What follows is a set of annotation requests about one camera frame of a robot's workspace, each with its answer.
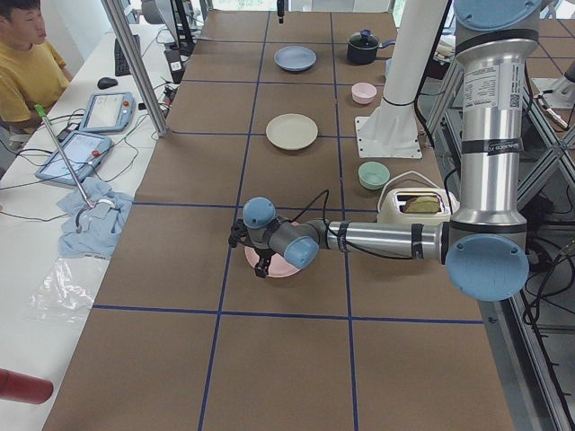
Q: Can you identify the blue cloth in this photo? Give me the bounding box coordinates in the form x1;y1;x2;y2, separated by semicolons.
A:
57;177;133;259

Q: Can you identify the clear plastic bag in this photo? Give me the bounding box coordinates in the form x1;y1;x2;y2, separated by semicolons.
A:
23;257;109;328

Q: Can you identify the toast slice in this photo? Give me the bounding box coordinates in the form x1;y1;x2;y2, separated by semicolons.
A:
403;196;441;214

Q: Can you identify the white toaster cable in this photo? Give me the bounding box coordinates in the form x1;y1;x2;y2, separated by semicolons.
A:
376;171;460;212

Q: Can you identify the green bowl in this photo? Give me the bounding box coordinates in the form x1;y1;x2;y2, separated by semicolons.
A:
358;161;390;190

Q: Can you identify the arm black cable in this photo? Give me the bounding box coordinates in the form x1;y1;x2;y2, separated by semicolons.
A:
294;189;417;260

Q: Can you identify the pink plate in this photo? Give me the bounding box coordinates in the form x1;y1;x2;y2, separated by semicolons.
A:
243;228;299;278

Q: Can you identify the blue plate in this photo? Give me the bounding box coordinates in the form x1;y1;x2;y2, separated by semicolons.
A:
274;46;317;72

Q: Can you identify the cream toaster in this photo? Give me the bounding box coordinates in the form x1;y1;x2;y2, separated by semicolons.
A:
376;188;451;225

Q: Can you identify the black keyboard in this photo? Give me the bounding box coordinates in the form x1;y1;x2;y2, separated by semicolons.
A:
114;33;142;77

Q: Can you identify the grabber stick tool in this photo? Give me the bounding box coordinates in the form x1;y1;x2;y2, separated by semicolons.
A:
34;104;95;209

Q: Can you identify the upper teach pendant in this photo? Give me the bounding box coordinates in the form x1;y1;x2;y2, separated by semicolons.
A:
79;92;134;133

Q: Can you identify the aluminium frame post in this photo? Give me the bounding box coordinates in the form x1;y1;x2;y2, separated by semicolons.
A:
101;0;168;137

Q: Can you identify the teach pendant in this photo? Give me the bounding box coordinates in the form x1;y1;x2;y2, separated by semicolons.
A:
35;131;112;187
79;92;134;133

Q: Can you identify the dark blue pot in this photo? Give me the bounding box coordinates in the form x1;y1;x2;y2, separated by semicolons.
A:
347;39;395;65

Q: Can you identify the lower teach pendant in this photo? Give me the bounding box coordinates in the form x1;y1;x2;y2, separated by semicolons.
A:
35;131;112;187

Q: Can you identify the pink bowl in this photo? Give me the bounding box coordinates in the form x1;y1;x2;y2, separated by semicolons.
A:
351;82;377;105

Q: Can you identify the light blue cup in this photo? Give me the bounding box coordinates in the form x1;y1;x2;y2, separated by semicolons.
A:
385;58;393;81

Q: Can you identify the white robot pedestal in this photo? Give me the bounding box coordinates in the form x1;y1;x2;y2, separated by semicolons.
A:
355;0;450;159

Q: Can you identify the glass pot lid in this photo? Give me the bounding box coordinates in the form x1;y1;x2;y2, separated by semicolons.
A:
349;29;380;49

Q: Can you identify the person in yellow shirt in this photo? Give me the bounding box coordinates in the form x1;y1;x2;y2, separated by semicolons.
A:
1;1;72;135

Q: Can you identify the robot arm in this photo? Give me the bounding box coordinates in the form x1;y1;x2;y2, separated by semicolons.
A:
228;1;542;302

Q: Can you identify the black computer mouse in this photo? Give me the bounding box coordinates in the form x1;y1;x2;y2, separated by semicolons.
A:
97;76;118;90

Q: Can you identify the red bottle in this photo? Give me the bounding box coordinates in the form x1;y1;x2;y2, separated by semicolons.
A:
0;369;54;405

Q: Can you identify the cream plate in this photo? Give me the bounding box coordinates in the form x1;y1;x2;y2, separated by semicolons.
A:
266;113;318;151

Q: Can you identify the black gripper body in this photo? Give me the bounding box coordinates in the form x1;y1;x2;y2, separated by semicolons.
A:
230;218;275;263

